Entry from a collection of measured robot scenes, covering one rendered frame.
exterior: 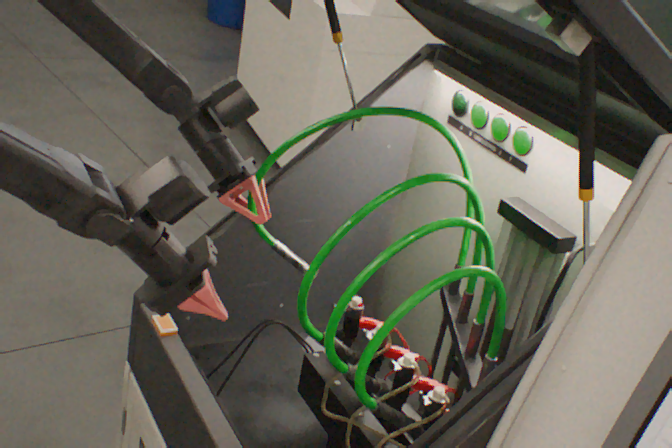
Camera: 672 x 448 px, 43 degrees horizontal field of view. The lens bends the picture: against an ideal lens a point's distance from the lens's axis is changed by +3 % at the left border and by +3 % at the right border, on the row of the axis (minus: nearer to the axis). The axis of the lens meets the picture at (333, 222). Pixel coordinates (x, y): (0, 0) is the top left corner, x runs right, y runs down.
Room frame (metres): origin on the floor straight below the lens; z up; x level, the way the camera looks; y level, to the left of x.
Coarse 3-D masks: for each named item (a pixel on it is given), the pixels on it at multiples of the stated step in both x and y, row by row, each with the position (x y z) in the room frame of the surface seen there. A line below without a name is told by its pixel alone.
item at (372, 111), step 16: (352, 112) 1.26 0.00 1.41; (368, 112) 1.26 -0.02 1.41; (384, 112) 1.26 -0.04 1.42; (400, 112) 1.27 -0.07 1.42; (416, 112) 1.28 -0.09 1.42; (304, 128) 1.25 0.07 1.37; (320, 128) 1.25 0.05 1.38; (288, 144) 1.24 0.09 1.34; (272, 160) 1.24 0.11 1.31; (464, 160) 1.29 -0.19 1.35; (256, 176) 1.23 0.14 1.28; (464, 176) 1.30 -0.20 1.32; (256, 224) 1.23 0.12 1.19; (272, 240) 1.24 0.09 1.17; (464, 240) 1.30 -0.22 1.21; (464, 256) 1.30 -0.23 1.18
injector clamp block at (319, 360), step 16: (320, 352) 1.22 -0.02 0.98; (304, 368) 1.20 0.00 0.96; (320, 368) 1.18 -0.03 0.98; (304, 384) 1.19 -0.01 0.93; (320, 384) 1.15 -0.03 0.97; (336, 384) 1.14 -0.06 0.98; (352, 384) 1.18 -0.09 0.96; (304, 400) 1.18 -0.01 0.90; (320, 400) 1.14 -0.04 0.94; (336, 400) 1.11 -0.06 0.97; (352, 400) 1.11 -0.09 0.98; (384, 400) 1.12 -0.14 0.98; (320, 416) 1.14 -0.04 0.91; (368, 416) 1.08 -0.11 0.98; (336, 432) 1.09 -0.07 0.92; (352, 432) 1.06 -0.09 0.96; (368, 432) 1.04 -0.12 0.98; (384, 432) 1.05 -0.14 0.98
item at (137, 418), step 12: (132, 372) 1.32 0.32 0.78; (132, 384) 1.30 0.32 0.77; (132, 396) 1.30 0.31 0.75; (132, 408) 1.29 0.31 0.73; (144, 408) 1.24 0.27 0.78; (132, 420) 1.29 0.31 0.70; (144, 420) 1.23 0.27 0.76; (132, 432) 1.28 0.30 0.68; (144, 432) 1.22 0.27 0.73; (156, 432) 1.18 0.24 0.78; (132, 444) 1.27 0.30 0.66; (144, 444) 1.22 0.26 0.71; (156, 444) 1.17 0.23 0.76
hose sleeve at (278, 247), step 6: (276, 240) 1.25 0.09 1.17; (270, 246) 1.25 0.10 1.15; (276, 246) 1.24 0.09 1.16; (282, 246) 1.24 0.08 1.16; (276, 252) 1.24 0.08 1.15; (282, 252) 1.24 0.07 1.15; (288, 252) 1.24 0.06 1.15; (288, 258) 1.24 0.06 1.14; (294, 258) 1.25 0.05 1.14; (294, 264) 1.25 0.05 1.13; (300, 264) 1.25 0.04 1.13; (306, 264) 1.26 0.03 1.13; (300, 270) 1.25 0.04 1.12; (306, 270) 1.25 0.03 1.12
